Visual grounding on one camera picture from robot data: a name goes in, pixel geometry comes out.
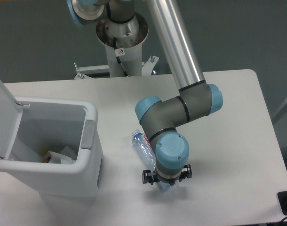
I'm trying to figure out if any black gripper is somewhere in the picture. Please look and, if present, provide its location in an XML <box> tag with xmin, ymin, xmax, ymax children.
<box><xmin>142</xmin><ymin>164</ymin><xmax>192</xmax><ymax>185</ymax></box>

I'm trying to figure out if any clear plastic water bottle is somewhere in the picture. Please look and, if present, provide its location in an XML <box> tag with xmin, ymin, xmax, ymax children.
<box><xmin>132</xmin><ymin>129</ymin><xmax>172</xmax><ymax>192</ymax></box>

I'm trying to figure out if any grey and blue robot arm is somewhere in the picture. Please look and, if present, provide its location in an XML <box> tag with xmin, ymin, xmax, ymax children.
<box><xmin>67</xmin><ymin>0</ymin><xmax>223</xmax><ymax>185</ymax></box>

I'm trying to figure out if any trash inside bin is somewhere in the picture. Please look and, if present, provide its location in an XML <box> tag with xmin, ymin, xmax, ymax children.
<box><xmin>43</xmin><ymin>146</ymin><xmax>78</xmax><ymax>164</ymax></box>

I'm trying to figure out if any white open trash can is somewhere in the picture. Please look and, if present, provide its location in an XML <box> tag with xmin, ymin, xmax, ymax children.
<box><xmin>0</xmin><ymin>80</ymin><xmax>103</xmax><ymax>198</ymax></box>

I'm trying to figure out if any white metal base frame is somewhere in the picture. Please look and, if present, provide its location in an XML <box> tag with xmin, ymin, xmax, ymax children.
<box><xmin>74</xmin><ymin>55</ymin><xmax>159</xmax><ymax>80</ymax></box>

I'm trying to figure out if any black cable on pedestal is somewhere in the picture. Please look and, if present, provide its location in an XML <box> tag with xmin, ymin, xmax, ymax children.
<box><xmin>112</xmin><ymin>37</ymin><xmax>129</xmax><ymax>77</ymax></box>

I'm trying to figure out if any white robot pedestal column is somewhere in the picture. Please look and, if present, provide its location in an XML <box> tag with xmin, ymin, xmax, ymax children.
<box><xmin>96</xmin><ymin>12</ymin><xmax>149</xmax><ymax>66</ymax></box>

